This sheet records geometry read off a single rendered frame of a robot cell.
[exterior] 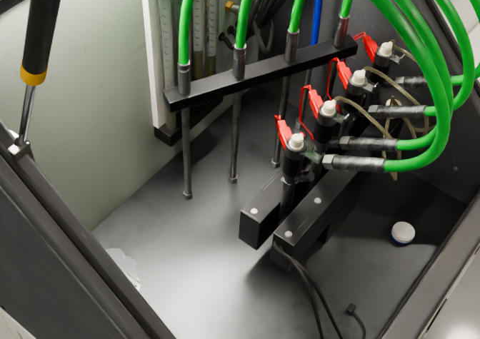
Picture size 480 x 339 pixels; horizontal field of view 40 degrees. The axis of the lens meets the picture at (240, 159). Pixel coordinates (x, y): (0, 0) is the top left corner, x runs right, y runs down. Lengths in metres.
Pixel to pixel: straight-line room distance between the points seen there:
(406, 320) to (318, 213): 0.20
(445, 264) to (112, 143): 0.55
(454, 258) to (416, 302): 0.10
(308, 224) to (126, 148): 0.33
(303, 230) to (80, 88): 0.38
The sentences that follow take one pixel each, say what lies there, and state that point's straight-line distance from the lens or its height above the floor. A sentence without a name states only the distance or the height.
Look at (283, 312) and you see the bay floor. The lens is 1.10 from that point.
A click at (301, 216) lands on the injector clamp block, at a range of 1.02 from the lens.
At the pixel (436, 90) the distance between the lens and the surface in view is 0.71.
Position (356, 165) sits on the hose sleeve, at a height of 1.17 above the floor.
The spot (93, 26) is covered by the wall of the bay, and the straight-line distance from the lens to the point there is 0.91.
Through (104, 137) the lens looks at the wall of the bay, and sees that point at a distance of 1.06.
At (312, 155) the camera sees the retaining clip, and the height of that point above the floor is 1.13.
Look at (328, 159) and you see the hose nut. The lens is 0.88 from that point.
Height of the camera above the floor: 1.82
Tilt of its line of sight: 51 degrees down
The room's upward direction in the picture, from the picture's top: 4 degrees clockwise
